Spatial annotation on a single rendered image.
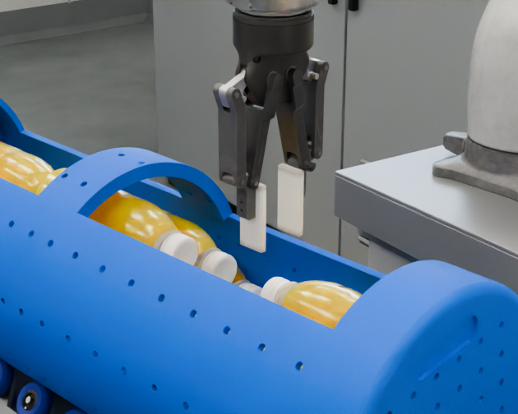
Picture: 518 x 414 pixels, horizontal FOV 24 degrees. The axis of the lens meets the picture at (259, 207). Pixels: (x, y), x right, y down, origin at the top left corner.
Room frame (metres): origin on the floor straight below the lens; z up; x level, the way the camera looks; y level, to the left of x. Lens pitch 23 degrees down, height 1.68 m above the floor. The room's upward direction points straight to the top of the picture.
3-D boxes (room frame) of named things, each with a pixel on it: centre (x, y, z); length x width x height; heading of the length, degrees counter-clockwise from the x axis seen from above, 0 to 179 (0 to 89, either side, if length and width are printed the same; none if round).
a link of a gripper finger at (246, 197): (1.05, 0.02, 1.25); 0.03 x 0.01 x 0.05; 136
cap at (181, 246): (1.10, 0.08, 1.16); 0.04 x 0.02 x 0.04; 135
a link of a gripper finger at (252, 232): (1.06, 0.01, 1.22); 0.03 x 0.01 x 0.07; 46
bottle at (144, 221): (1.17, 0.16, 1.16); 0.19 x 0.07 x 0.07; 45
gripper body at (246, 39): (1.08, -0.01, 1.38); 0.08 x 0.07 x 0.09; 136
